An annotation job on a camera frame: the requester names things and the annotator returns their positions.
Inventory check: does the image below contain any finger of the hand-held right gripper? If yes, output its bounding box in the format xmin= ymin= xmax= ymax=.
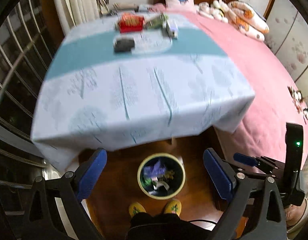
xmin=224 ymin=160 xmax=261 ymax=176
xmin=233 ymin=153 xmax=257 ymax=167

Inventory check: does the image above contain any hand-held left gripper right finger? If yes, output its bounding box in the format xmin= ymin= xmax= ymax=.
xmin=203 ymin=148 xmax=288 ymax=240

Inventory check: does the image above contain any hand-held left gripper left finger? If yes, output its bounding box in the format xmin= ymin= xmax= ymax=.
xmin=26 ymin=148 xmax=107 ymax=240

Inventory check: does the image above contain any silver white wrapper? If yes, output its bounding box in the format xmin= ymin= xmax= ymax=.
xmin=153 ymin=180 xmax=170 ymax=192

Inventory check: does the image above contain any cream rimmed trash bin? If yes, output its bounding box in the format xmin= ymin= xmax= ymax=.
xmin=137 ymin=153 xmax=186 ymax=200

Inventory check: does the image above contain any purple plastic bag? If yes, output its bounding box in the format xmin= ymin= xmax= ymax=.
xmin=143 ymin=160 xmax=167 ymax=178

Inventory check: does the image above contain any small grey white carton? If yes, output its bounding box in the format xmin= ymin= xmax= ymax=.
xmin=166 ymin=20 xmax=179 ymax=39

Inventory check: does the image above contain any red patterned box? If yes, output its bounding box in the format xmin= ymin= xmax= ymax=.
xmin=118 ymin=14 xmax=145 ymax=33

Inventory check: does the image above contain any person's right hand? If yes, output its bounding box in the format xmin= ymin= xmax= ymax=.
xmin=284 ymin=204 xmax=307 ymax=233

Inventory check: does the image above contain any yellow slipper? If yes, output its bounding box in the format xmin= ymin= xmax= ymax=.
xmin=129 ymin=202 xmax=147 ymax=217
xmin=164 ymin=199 xmax=182 ymax=217

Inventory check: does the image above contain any small plush toy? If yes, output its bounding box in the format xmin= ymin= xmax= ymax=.
xmin=288 ymin=86 xmax=308 ymax=120

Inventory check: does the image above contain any pink bed sheet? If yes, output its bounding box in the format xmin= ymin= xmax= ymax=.
xmin=149 ymin=2 xmax=308 ymax=178

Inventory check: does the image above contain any tree print tablecloth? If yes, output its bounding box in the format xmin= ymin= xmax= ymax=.
xmin=30 ymin=11 xmax=256 ymax=170

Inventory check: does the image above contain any white floral wardrobe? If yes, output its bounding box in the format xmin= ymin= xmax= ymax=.
xmin=265 ymin=0 xmax=308 ymax=85

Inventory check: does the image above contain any metal window grille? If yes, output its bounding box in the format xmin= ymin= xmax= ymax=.
xmin=0 ymin=0 xmax=64 ymax=240

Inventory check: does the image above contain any dark flat box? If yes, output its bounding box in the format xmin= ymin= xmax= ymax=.
xmin=113 ymin=37 xmax=136 ymax=53

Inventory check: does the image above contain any white yellow plush toy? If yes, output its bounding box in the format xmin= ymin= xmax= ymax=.
xmin=210 ymin=0 xmax=229 ymax=23

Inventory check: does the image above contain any white pink plush toy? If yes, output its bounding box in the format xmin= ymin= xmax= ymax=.
xmin=198 ymin=2 xmax=214 ymax=18

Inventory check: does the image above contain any stack of books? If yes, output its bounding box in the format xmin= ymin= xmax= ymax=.
xmin=113 ymin=2 xmax=139 ymax=14

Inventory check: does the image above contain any cream curtain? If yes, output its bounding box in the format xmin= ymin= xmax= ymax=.
xmin=51 ymin=0 xmax=109 ymax=34

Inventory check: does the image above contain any black cable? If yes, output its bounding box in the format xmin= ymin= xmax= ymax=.
xmin=186 ymin=219 xmax=221 ymax=227

